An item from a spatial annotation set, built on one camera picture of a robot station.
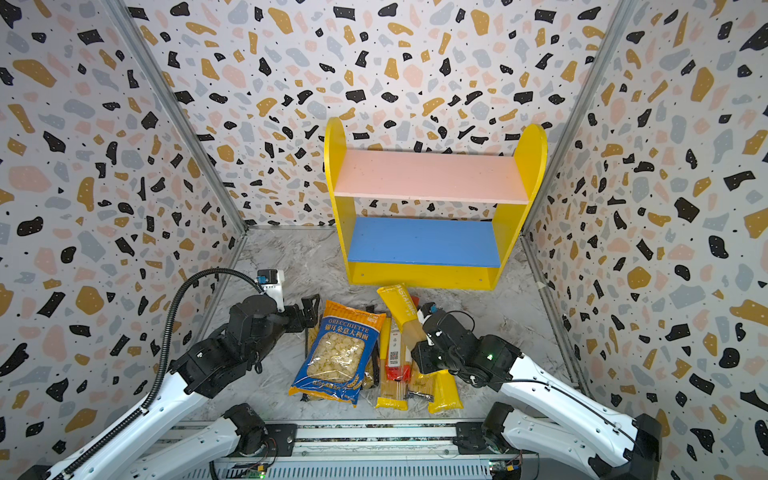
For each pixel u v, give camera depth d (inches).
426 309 26.2
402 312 30.9
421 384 31.4
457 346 20.9
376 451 28.8
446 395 31.3
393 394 31.2
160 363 17.5
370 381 31.4
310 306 25.2
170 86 32.7
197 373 18.4
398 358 32.7
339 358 30.8
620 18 28.3
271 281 23.4
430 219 48.9
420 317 27.0
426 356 24.9
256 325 19.8
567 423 17.2
